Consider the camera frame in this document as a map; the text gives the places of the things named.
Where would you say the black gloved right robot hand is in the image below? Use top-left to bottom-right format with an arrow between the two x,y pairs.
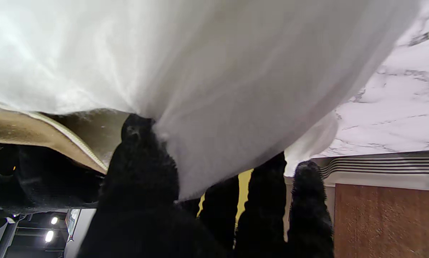
0,142 -> 105,215

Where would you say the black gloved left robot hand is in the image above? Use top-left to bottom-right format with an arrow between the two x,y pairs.
76,114 -> 335,258

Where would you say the white pillow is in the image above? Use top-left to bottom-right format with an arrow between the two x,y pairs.
0,0 -> 421,201

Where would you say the yellow perforated laundry basket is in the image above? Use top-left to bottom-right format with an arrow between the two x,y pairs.
198,168 -> 254,224

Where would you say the stack of white plates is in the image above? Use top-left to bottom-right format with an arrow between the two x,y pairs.
320,154 -> 429,180

